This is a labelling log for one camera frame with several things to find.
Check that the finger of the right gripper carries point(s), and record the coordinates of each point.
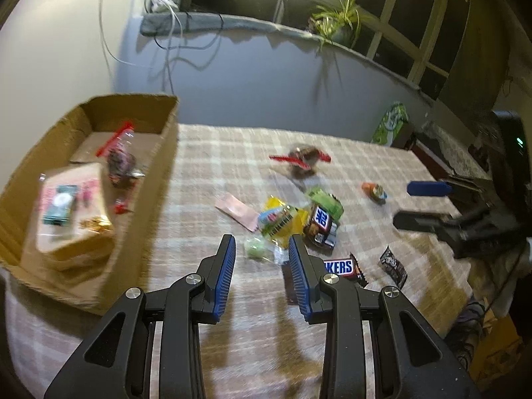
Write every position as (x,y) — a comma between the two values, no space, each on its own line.
(428,189)
(440,224)

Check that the teal candy packet in box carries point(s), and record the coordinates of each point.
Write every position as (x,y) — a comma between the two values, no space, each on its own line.
(60,210)

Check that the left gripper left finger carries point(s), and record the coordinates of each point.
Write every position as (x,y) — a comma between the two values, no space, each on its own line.
(115,359)

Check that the black candy packet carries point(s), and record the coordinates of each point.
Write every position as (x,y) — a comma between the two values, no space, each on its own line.
(394,268)

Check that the red-wrapped date snack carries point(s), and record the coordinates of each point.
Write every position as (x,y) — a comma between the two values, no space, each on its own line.
(122,169)
(303,159)

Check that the Snickers bar single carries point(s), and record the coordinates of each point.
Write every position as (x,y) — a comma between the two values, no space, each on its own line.
(348,268)

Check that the pink packet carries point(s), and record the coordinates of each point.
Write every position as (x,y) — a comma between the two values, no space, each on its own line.
(239,211)

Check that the Snickers bar in pile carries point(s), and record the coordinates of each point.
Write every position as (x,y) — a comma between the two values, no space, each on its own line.
(321,229)

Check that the brown cardboard box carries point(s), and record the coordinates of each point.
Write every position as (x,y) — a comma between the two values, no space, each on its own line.
(73,140)

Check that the yellow candy packet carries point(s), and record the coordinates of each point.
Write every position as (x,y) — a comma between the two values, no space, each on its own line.
(279,221)

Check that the white power strip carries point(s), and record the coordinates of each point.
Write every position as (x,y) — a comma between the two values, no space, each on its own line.
(159,6)

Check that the light green small candy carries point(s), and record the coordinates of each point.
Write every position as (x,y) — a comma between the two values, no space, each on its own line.
(262,250)

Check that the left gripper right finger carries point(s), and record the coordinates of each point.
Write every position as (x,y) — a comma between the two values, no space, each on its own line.
(409,358)

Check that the green printed box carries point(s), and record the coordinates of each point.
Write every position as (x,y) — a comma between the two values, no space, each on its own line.
(390,125)

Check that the pink snack bag in box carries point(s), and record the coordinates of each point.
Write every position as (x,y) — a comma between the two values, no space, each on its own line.
(75,225)

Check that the green candy packet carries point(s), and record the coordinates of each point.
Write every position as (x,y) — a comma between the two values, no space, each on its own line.
(327,201)

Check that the potted spider plant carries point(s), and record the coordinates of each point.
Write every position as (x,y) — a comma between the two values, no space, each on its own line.
(339,25)

